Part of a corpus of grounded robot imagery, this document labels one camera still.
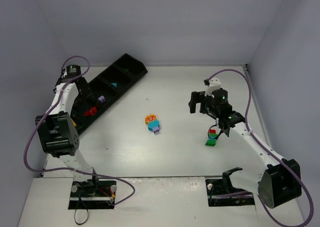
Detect teal curved lego piece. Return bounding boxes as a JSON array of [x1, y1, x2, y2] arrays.
[[208, 133, 218, 140]]

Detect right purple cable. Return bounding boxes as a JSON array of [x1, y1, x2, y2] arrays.
[[207, 68, 315, 227]]

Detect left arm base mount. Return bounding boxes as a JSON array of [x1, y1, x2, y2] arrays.
[[68, 179, 117, 210]]

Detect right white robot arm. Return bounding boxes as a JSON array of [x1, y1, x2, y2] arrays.
[[188, 88, 302, 209]]

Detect lavender lego brick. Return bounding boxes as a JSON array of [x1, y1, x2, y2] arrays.
[[152, 126, 160, 135]]

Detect black sectioned sorting tray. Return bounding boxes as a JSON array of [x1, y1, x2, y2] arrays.
[[71, 53, 148, 134]]

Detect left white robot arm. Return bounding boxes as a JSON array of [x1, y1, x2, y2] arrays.
[[35, 65, 98, 191]]

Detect small purple lego brick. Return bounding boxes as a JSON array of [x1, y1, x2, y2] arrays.
[[98, 95, 106, 103]]

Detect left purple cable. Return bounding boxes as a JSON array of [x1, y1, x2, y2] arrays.
[[23, 55, 136, 208]]

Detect purple cable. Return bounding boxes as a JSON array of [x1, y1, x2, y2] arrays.
[[207, 68, 315, 227], [23, 55, 136, 208]]

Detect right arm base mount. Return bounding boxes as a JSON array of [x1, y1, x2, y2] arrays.
[[205, 178, 255, 207]]

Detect red round lego piece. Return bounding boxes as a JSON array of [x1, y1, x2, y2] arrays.
[[90, 107, 98, 115]]

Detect green lego brick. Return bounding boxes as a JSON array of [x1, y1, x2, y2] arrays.
[[205, 139, 217, 147]]

